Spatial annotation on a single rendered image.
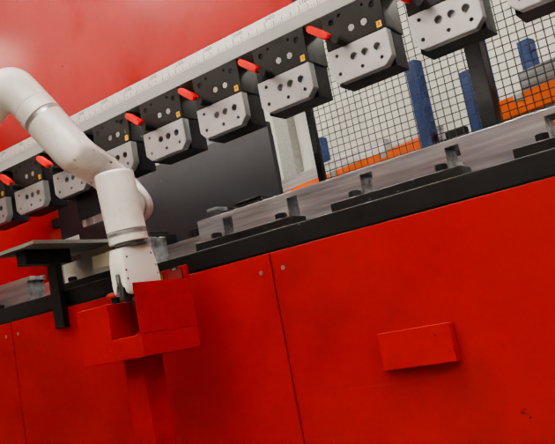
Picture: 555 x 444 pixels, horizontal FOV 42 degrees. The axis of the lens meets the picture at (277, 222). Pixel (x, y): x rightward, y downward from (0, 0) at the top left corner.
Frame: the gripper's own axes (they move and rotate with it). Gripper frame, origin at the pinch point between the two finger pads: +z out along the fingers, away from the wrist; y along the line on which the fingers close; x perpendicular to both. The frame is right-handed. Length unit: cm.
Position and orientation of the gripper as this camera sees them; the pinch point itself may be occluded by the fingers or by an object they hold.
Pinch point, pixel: (145, 316)
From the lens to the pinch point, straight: 155.4
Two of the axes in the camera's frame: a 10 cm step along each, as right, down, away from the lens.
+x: 7.7, -2.3, -6.0
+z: 2.3, 9.7, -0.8
